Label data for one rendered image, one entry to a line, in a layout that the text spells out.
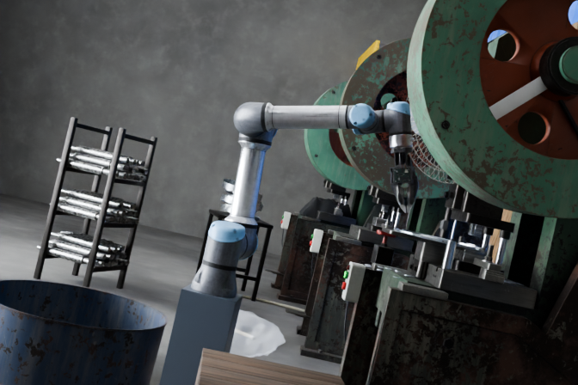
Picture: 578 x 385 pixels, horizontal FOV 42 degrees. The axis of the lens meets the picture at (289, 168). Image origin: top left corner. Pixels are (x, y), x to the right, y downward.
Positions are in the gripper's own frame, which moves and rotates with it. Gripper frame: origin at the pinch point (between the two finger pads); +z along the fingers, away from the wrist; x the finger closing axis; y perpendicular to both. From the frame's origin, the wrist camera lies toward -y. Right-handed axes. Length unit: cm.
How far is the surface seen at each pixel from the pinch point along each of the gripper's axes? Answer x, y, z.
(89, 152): -200, -135, -47
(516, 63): 38, 34, -38
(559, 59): 49, 42, -36
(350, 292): -23.8, -13.2, 28.0
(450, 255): 14.4, 16.0, 15.3
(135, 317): -58, 80, 24
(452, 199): 15.3, 1.0, -2.0
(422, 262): 4.5, 4.3, 17.6
